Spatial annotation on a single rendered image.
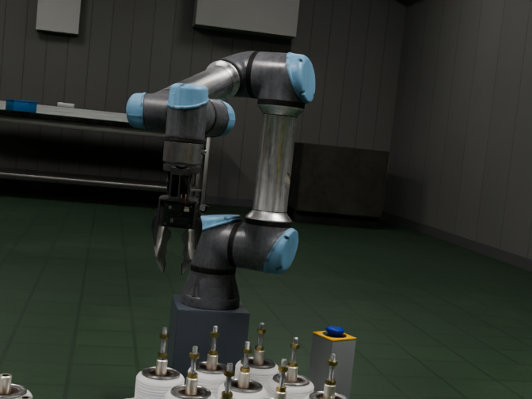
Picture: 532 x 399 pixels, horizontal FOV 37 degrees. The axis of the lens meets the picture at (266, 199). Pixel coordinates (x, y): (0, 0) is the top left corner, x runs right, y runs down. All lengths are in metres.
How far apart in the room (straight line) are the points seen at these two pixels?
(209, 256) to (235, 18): 5.97
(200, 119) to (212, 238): 0.53
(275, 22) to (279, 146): 6.01
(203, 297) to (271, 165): 0.37
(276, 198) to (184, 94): 0.51
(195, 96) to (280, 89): 0.44
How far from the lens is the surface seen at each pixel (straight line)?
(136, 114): 1.65
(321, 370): 1.78
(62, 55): 8.00
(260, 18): 7.85
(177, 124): 1.48
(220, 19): 7.79
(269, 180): 1.90
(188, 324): 1.95
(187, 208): 1.47
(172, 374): 1.60
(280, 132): 1.90
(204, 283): 1.97
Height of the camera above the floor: 0.74
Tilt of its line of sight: 5 degrees down
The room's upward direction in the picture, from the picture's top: 6 degrees clockwise
